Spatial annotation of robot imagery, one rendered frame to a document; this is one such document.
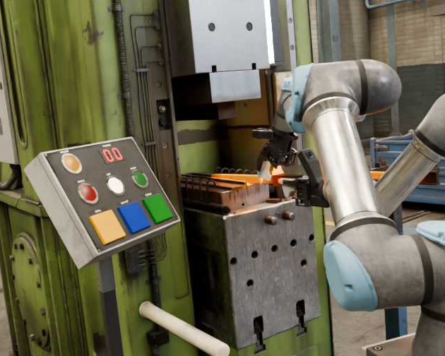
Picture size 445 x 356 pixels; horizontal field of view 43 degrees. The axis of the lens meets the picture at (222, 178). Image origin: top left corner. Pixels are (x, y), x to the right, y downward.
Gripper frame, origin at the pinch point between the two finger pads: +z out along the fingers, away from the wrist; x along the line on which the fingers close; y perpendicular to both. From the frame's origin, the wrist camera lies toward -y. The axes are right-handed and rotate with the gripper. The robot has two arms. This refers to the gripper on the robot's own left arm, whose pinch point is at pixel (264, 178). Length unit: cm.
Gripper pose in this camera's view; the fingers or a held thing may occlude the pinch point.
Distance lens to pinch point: 183.4
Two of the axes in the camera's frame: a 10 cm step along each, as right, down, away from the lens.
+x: 8.2, -1.6, 5.5
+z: -1.9, 8.3, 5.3
